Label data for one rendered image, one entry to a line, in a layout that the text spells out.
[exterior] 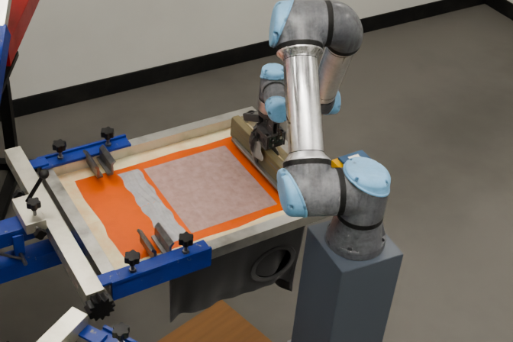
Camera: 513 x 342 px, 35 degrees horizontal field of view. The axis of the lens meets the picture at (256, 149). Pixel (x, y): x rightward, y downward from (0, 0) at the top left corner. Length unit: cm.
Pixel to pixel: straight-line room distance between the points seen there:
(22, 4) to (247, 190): 125
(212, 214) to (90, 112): 223
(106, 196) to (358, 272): 89
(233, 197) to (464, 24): 366
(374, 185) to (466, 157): 269
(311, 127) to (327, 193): 16
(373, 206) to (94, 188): 99
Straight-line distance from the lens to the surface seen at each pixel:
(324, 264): 209
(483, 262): 397
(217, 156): 273
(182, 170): 266
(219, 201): 255
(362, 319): 220
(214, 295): 262
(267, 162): 260
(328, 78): 224
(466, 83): 525
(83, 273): 221
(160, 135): 276
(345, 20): 204
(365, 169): 196
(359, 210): 196
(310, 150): 194
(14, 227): 237
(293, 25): 201
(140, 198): 255
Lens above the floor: 260
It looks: 37 degrees down
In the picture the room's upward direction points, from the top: 5 degrees clockwise
